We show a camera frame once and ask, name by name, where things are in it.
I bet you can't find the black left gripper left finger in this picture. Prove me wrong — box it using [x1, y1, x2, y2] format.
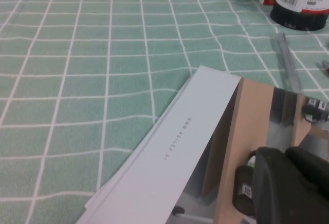
[251, 147, 329, 224]

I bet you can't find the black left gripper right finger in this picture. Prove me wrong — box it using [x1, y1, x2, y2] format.
[284, 146, 329, 196]

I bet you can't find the grey pen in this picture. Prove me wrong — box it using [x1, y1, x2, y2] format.
[276, 32, 303, 94]

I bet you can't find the black mesh pen holder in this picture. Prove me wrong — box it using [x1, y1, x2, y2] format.
[269, 0, 329, 32]

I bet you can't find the AgileX photo brochure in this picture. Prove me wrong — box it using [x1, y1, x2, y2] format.
[77, 65, 329, 224]

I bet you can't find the green white grid tablecloth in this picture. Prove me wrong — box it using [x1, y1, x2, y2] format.
[0, 0, 329, 224]

